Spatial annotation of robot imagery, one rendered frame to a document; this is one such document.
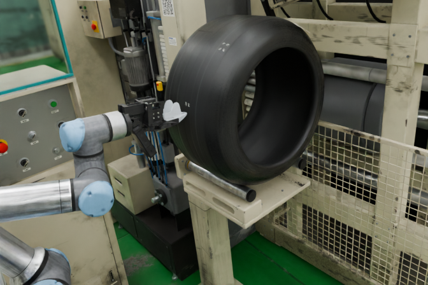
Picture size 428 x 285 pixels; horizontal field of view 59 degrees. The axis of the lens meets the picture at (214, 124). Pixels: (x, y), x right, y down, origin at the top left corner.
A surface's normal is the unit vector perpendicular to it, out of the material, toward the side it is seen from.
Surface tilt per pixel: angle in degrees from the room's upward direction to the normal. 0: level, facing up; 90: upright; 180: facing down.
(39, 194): 48
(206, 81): 59
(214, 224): 90
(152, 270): 0
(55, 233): 90
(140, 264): 0
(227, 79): 64
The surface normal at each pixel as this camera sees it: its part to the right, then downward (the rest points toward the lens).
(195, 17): 0.65, 0.25
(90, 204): 0.38, 0.34
